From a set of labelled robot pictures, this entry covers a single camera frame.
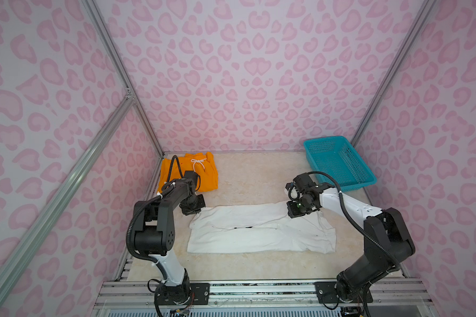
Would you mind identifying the orange shorts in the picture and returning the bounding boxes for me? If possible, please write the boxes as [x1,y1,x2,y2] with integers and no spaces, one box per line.
[157,152,219,192]

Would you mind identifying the white patterned garment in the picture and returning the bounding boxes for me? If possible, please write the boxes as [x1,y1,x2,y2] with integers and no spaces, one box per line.
[187,202,337,254]

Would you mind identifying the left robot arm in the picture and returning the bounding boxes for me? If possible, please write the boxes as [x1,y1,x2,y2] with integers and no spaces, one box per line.
[125,178,205,305]

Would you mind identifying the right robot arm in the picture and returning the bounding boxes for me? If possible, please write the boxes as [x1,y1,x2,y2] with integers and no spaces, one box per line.
[286,182,415,310]

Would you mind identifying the teal plastic laundry basket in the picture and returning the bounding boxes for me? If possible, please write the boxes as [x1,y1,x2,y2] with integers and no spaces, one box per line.
[304,136,377,192]

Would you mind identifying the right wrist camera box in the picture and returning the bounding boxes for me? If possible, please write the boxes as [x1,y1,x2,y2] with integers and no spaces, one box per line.
[293,173,317,195]

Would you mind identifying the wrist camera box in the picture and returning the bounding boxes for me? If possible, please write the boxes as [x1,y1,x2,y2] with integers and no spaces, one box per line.
[183,170,200,192]
[293,173,317,195]

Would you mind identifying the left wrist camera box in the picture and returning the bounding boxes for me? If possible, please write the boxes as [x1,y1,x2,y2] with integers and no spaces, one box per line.
[183,170,200,192]

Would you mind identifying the white drawstring cord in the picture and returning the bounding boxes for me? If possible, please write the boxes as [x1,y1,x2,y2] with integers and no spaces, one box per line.
[189,156,207,177]

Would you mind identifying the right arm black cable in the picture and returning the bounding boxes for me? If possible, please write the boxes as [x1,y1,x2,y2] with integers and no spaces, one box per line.
[287,171,401,317]

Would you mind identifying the aluminium diagonal frame bar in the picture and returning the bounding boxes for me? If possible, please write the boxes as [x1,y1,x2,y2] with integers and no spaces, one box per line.
[0,92,136,314]

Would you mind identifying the aluminium frame post left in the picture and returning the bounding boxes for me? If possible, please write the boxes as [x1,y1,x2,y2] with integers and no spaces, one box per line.
[81,0,164,158]

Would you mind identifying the aluminium frame post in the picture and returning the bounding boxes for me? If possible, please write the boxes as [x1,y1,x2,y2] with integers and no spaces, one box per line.
[350,0,439,148]
[81,0,164,158]

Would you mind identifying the aluminium frame post right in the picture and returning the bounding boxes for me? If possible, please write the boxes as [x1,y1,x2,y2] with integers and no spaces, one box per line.
[350,0,439,148]

